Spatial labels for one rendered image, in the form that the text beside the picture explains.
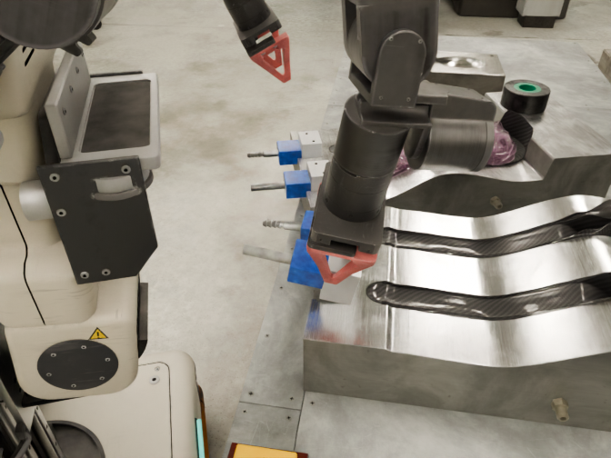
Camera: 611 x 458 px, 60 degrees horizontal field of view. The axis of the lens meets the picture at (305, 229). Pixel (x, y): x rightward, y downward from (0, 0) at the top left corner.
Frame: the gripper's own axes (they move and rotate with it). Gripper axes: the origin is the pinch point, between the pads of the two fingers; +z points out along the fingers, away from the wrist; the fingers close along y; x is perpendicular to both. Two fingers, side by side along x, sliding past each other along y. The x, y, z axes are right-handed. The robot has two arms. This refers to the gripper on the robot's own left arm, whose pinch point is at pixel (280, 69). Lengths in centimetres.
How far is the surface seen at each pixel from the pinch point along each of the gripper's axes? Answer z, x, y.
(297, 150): 12.0, 4.2, -5.4
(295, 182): 10.8, 6.7, -15.6
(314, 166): 11.2, 2.9, -13.8
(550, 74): 52, -62, 31
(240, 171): 92, 39, 136
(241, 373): 84, 54, 18
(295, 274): 2.6, 9.8, -43.4
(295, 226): 7.1, 8.6, -30.3
